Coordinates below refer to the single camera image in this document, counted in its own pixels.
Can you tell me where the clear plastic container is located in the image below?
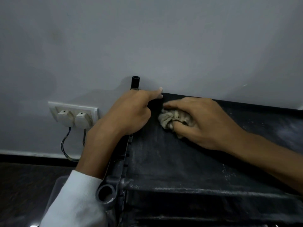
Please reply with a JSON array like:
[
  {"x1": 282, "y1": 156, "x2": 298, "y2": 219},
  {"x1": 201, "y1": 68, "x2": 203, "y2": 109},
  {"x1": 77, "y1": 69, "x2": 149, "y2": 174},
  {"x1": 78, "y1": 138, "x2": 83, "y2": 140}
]
[{"x1": 30, "y1": 175, "x2": 72, "y2": 227}]

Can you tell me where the beige cleaning rag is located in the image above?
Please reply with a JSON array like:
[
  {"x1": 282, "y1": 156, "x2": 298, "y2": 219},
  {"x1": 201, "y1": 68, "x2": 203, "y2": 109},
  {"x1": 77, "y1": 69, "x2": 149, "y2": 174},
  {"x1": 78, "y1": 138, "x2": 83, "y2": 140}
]
[{"x1": 158, "y1": 109, "x2": 196, "y2": 139}]

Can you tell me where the white power plug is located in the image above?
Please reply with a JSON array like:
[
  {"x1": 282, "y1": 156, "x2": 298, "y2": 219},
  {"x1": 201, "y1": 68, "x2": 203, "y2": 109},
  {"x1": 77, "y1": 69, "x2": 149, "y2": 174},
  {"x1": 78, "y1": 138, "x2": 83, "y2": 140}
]
[
  {"x1": 56, "y1": 110, "x2": 76, "y2": 128},
  {"x1": 74, "y1": 112, "x2": 93, "y2": 128}
]

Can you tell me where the person's right forearm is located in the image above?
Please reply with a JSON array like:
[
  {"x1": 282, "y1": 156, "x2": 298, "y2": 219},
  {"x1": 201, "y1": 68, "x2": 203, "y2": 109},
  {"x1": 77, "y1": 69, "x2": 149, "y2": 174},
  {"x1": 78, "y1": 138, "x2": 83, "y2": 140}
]
[{"x1": 233, "y1": 130, "x2": 303, "y2": 195}]

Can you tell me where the black car radiator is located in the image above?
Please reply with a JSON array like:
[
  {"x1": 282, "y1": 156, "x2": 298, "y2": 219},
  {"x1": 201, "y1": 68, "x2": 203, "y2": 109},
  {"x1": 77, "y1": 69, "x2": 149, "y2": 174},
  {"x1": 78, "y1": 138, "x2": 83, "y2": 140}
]
[{"x1": 96, "y1": 76, "x2": 303, "y2": 227}]

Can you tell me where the person's right hand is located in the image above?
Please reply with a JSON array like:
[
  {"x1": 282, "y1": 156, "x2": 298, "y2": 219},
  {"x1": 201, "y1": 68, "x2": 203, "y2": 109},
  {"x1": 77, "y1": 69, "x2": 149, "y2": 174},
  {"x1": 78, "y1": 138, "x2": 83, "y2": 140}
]
[{"x1": 163, "y1": 96, "x2": 244, "y2": 151}]

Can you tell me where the white wall socket plate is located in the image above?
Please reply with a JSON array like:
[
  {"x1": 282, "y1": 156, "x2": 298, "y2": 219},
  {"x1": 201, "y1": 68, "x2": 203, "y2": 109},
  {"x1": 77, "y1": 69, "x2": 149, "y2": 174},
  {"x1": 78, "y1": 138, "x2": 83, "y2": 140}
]
[{"x1": 48, "y1": 101, "x2": 99, "y2": 129}]

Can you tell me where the person's left forearm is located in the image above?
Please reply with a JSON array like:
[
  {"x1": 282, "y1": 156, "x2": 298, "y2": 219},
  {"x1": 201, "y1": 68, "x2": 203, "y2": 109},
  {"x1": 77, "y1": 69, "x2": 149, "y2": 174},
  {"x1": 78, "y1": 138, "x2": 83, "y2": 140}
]
[{"x1": 39, "y1": 119, "x2": 130, "y2": 227}]

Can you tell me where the person's left hand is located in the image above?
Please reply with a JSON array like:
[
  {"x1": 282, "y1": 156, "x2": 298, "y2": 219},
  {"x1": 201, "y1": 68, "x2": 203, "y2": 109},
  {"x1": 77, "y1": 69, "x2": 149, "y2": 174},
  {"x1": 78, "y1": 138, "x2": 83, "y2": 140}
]
[{"x1": 95, "y1": 87, "x2": 164, "y2": 137}]

